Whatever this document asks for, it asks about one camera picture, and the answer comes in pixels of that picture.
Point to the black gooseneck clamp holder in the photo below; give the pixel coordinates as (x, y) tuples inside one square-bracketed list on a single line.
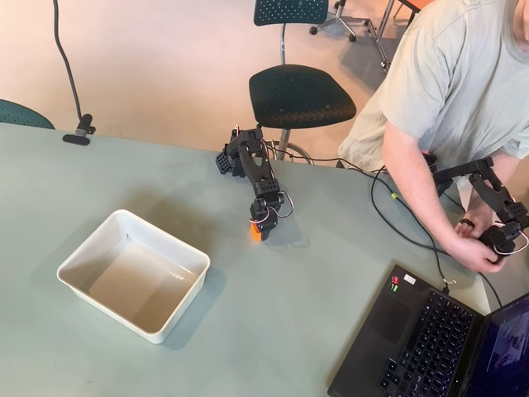
[(78, 134)]

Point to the dark perforated swivel stool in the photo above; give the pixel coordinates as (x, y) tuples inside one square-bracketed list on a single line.
[(301, 97)]

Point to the orange cube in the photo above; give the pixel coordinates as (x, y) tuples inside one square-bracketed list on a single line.
[(255, 233)]

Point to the person's right forearm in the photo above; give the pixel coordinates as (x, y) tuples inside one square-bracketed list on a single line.
[(417, 186)]

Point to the black SO-100 follower arm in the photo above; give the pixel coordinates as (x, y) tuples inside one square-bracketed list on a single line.
[(253, 164)]

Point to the person's left forearm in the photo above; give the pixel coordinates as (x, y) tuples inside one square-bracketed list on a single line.
[(479, 209)]

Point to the person in pale green t-shirt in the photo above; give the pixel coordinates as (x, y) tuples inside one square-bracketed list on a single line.
[(454, 74)]

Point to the person's right hand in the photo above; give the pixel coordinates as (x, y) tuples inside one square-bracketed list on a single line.
[(471, 250)]

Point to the white plastic bin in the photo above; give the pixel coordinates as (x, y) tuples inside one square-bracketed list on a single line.
[(132, 277)]

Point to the dark teal perforated chair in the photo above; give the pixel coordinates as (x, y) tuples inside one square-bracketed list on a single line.
[(20, 116)]

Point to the black leader arm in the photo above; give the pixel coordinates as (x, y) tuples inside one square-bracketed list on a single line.
[(490, 191)]

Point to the black laptop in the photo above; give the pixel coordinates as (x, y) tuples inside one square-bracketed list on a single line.
[(413, 339)]

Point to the chrome office chair base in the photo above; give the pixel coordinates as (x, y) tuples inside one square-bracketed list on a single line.
[(342, 12)]

